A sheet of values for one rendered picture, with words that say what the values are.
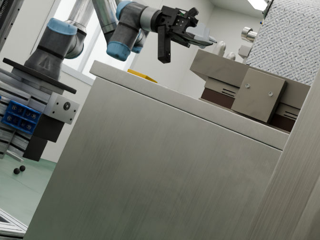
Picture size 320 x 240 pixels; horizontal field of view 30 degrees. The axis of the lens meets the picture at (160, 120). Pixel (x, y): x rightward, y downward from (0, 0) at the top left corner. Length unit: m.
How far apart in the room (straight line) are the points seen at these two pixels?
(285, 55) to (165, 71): 6.28
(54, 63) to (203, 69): 0.96
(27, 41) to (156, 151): 4.59
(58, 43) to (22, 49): 3.60
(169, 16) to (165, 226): 0.73
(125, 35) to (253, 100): 0.62
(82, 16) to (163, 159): 1.20
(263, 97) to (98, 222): 0.51
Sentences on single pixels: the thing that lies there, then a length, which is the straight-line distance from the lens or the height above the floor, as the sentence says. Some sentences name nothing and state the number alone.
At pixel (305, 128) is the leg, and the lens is 0.81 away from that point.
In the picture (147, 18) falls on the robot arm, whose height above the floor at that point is 1.10.
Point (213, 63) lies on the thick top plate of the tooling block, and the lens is 1.54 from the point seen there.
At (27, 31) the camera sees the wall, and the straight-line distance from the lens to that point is 5.96.
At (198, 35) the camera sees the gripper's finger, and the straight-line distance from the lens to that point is 1.80.
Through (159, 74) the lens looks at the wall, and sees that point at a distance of 7.86.
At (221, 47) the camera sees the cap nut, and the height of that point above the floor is 1.06.
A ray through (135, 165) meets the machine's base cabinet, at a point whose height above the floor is 0.69.
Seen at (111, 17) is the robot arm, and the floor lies 1.08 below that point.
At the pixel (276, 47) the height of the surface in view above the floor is 1.14.
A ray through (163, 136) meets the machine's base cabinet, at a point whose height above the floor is 0.78.
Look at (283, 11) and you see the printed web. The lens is 1.75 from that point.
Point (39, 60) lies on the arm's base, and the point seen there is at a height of 0.86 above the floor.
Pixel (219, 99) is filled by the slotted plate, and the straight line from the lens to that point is 1.52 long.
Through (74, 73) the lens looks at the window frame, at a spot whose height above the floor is 1.05.
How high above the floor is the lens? 0.77
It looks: 2 degrees up
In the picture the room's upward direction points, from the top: 24 degrees clockwise
